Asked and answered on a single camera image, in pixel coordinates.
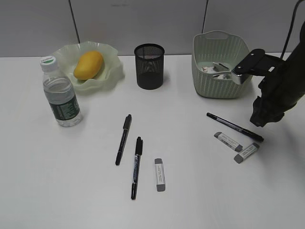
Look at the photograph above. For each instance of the thin black pen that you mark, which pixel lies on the thin black pen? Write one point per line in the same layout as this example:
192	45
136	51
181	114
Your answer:
241	130

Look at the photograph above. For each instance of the black marker pen left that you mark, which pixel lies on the black marker pen left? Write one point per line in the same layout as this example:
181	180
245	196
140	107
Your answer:
126	127

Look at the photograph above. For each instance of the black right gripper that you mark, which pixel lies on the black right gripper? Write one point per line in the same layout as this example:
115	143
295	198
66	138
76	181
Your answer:
279	89

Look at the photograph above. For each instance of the yellow mango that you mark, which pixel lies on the yellow mango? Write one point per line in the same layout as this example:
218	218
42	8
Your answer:
88	65

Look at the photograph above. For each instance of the black marker pen blue label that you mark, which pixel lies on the black marker pen blue label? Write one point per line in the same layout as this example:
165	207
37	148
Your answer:
137	159

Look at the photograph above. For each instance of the white waste paper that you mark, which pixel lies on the white waste paper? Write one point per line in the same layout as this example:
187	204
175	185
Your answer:
218	71

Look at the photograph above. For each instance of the clear water bottle green label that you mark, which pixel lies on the clear water bottle green label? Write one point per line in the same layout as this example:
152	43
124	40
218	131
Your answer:
59	93

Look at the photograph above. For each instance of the pale green wavy glass plate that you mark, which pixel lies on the pale green wavy glass plate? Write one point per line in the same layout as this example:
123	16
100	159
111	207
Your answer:
111	71

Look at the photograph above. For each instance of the black mesh pen holder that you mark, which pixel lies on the black mesh pen holder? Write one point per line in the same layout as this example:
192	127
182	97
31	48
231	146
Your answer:
149	64

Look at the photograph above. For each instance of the grey white eraser upper right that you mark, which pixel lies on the grey white eraser upper right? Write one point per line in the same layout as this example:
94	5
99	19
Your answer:
235	146

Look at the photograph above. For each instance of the pale green plastic basket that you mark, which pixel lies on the pale green plastic basket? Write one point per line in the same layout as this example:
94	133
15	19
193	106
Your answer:
223	47

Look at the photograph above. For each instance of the grey white eraser lower right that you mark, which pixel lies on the grey white eraser lower right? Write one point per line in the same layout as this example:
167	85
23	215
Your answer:
243	155

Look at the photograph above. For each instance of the grey white eraser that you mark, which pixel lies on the grey white eraser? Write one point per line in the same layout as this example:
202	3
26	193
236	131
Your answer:
235	146
243	155
159	175

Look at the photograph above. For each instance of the grey white eraser centre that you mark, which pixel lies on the grey white eraser centre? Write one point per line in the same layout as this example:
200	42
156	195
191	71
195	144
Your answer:
159	175

